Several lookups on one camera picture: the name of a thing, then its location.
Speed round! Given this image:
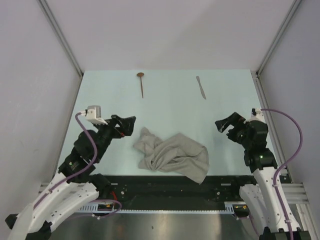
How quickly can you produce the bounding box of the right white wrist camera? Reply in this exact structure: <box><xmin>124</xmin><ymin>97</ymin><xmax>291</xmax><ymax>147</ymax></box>
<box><xmin>244</xmin><ymin>108</ymin><xmax>266</xmax><ymax>123</ymax></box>

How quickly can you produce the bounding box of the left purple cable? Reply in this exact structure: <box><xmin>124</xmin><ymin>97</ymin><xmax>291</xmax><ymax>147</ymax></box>
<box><xmin>32</xmin><ymin>111</ymin><xmax>123</xmax><ymax>226</ymax></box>

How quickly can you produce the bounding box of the purple cable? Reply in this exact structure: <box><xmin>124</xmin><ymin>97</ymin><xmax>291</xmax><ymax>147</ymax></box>
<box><xmin>32</xmin><ymin>111</ymin><xmax>123</xmax><ymax>226</ymax></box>
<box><xmin>247</xmin><ymin>108</ymin><xmax>304</xmax><ymax>240</ymax></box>

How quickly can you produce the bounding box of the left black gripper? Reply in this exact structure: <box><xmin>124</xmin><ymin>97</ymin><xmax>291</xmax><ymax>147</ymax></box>
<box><xmin>94</xmin><ymin>114</ymin><xmax>137</xmax><ymax>162</ymax></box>

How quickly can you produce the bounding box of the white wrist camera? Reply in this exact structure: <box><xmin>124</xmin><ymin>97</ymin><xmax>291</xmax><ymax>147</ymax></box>
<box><xmin>244</xmin><ymin>108</ymin><xmax>266</xmax><ymax>123</ymax></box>
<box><xmin>80</xmin><ymin>105</ymin><xmax>107</xmax><ymax>125</ymax></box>

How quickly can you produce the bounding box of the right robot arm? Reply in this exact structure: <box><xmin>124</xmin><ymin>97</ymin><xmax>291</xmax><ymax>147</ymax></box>
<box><xmin>215</xmin><ymin>108</ymin><xmax>311</xmax><ymax>240</ymax></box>

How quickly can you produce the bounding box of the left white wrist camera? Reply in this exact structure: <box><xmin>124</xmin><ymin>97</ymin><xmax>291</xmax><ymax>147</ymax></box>
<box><xmin>80</xmin><ymin>105</ymin><xmax>107</xmax><ymax>125</ymax></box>

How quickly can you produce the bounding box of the brown wooden spoon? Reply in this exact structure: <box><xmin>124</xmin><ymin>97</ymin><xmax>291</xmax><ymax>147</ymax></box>
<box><xmin>136</xmin><ymin>72</ymin><xmax>145</xmax><ymax>98</ymax></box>

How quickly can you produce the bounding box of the right aluminium frame post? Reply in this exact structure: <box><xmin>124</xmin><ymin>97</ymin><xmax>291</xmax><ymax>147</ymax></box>
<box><xmin>257</xmin><ymin>0</ymin><xmax>303</xmax><ymax>76</ymax></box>

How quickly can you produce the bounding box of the aluminium frame post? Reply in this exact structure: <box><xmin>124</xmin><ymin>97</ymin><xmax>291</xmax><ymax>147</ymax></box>
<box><xmin>257</xmin><ymin>0</ymin><xmax>303</xmax><ymax>76</ymax></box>
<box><xmin>36</xmin><ymin>0</ymin><xmax>84</xmax><ymax>77</ymax></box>

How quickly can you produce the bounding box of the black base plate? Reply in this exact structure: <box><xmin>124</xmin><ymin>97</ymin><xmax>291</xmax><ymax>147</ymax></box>
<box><xmin>106</xmin><ymin>175</ymin><xmax>257</xmax><ymax>210</ymax></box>

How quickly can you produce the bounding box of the grey cloth napkin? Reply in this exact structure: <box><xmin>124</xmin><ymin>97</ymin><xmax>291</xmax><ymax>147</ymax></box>
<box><xmin>133</xmin><ymin>127</ymin><xmax>210</xmax><ymax>185</ymax></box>

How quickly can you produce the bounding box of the silver knife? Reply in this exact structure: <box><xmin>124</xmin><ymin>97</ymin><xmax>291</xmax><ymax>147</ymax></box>
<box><xmin>196</xmin><ymin>76</ymin><xmax>207</xmax><ymax>100</ymax></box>

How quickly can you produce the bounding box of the white slotted cable duct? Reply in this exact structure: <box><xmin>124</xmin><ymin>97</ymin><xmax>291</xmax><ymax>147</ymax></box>
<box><xmin>75</xmin><ymin>202</ymin><xmax>249</xmax><ymax>218</ymax></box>

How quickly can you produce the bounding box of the aluminium cross rail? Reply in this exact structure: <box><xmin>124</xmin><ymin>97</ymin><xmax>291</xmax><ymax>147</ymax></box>
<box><xmin>38</xmin><ymin>182</ymin><xmax>310</xmax><ymax>203</ymax></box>

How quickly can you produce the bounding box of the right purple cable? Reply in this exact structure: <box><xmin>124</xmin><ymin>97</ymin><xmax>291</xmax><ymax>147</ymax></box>
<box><xmin>247</xmin><ymin>108</ymin><xmax>304</xmax><ymax>240</ymax></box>

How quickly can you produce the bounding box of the left aluminium frame post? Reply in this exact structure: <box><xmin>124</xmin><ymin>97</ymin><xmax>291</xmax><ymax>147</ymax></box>
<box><xmin>36</xmin><ymin>0</ymin><xmax>84</xmax><ymax>77</ymax></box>

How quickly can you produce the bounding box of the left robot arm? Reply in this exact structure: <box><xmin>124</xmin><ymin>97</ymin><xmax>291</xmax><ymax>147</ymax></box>
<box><xmin>5</xmin><ymin>108</ymin><xmax>136</xmax><ymax>240</ymax></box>

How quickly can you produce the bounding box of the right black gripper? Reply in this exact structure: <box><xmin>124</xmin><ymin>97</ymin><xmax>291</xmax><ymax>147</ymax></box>
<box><xmin>214</xmin><ymin>112</ymin><xmax>251</xmax><ymax>149</ymax></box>

